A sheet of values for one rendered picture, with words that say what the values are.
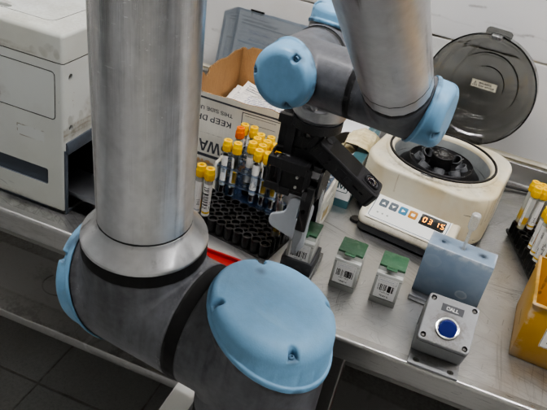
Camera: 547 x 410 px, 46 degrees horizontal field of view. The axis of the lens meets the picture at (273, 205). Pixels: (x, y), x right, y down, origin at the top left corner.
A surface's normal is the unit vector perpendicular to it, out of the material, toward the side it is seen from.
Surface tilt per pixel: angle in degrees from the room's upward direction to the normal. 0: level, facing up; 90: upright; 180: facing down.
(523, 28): 90
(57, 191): 90
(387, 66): 133
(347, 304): 0
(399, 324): 0
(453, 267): 90
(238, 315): 7
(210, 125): 87
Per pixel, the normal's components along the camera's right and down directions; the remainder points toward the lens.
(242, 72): -0.28, 0.46
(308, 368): 0.55, 0.48
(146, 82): 0.18, 0.60
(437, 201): -0.48, 0.40
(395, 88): -0.02, 0.97
